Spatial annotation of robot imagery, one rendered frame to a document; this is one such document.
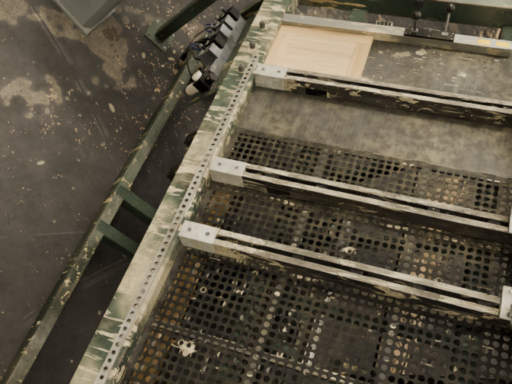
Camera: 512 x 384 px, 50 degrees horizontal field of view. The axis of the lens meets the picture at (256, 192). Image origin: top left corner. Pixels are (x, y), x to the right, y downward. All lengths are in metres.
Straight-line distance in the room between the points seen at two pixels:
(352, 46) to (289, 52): 0.27
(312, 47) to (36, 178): 1.36
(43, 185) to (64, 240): 0.27
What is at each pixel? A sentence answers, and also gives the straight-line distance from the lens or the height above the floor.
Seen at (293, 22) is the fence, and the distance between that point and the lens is 2.54.
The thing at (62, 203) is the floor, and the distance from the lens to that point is 2.71.
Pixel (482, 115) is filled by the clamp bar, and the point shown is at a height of 1.59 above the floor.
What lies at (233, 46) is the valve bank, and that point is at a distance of 2.53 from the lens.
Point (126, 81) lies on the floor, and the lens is 3.05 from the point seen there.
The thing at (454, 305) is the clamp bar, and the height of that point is 1.60.
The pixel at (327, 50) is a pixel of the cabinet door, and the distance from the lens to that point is 2.42.
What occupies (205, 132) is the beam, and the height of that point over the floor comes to 0.85.
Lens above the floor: 2.46
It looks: 47 degrees down
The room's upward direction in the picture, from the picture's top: 73 degrees clockwise
